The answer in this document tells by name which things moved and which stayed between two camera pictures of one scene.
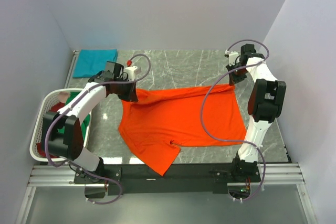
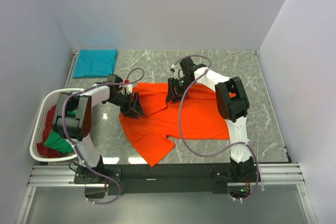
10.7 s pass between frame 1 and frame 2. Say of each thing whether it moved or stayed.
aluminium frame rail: stayed
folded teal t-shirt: stayed
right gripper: moved
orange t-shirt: moved
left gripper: moved
